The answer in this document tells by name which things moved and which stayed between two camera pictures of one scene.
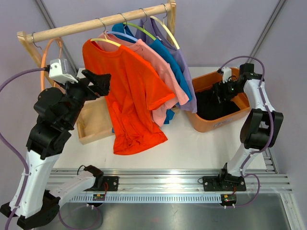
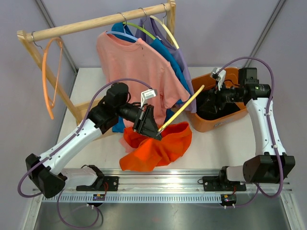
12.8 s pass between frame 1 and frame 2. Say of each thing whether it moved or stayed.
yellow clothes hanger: moved
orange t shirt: moved
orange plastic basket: stayed
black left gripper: moved
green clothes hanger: stayed
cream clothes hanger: stayed
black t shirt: stayed
